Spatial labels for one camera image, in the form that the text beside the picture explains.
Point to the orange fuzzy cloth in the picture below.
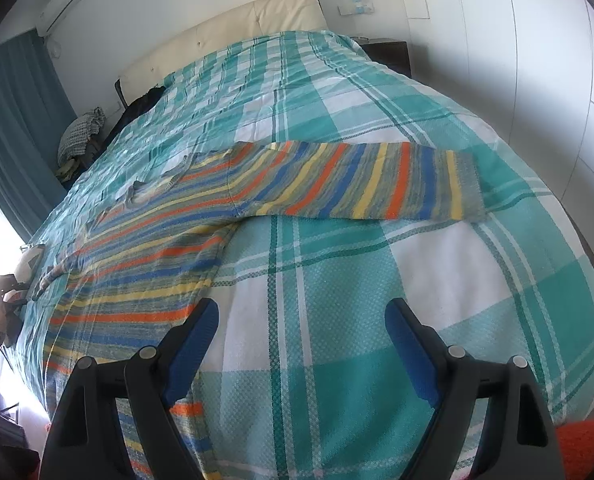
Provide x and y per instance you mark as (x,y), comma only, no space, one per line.
(576,442)

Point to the white wall switch panel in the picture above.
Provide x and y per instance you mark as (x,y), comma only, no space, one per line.
(355,7)

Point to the teal window curtain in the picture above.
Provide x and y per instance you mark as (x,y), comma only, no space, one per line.
(34,113)

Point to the colourful striped knit sweater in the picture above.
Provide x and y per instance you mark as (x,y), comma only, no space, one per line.
(132,260)

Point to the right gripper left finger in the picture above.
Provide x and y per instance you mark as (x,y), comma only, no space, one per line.
(86,440)

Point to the dark bedside table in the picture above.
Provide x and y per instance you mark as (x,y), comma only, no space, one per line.
(392,53)

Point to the folded grey striped clothes pile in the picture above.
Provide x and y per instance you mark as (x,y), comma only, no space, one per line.
(82,130)

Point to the black garment near headboard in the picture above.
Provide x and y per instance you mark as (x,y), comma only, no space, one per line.
(136,109)

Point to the cream padded headboard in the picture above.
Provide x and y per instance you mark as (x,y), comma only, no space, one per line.
(254,19)

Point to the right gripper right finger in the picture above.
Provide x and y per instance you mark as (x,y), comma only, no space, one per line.
(517,440)

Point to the teal plaid bed cover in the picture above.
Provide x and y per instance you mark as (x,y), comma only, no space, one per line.
(517,283)

